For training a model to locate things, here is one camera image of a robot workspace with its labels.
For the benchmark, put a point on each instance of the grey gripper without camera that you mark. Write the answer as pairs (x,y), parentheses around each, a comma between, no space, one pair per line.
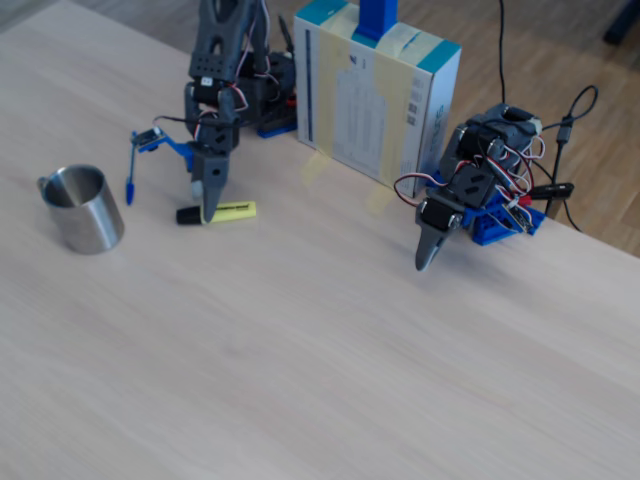
(438,218)

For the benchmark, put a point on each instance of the grey gripper with camera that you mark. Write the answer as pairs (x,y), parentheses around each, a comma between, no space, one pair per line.
(212,176)

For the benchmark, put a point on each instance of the yellow highlighter with black cap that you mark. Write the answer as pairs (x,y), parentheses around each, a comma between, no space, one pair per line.
(235,210)

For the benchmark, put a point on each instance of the grey folded robot arm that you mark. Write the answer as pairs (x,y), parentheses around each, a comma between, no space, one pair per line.
(500,130)

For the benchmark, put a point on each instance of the blue ballpoint pen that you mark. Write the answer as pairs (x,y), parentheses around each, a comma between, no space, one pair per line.
(130,192)

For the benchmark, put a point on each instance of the beige masking tape strip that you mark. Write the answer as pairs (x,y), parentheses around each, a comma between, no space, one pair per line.
(327,100)
(380,200)

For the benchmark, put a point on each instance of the small motor controller board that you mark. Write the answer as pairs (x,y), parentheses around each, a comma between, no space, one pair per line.
(520,215)

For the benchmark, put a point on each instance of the black plug connector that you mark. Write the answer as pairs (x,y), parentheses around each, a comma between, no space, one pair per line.
(555,190)

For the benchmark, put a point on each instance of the white and teal cardboard box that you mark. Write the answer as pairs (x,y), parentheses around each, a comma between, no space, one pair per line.
(370,110)

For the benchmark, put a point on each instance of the dark furniture foot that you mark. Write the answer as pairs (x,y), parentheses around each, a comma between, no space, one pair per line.
(625,20)

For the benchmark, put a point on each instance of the blue camera mount bracket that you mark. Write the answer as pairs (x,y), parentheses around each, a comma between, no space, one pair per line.
(180,149)

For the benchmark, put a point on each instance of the black camera circuit board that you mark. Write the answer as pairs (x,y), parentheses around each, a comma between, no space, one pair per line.
(149,139)

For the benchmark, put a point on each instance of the blue camera stand post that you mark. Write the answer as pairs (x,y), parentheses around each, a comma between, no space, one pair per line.
(375,20)

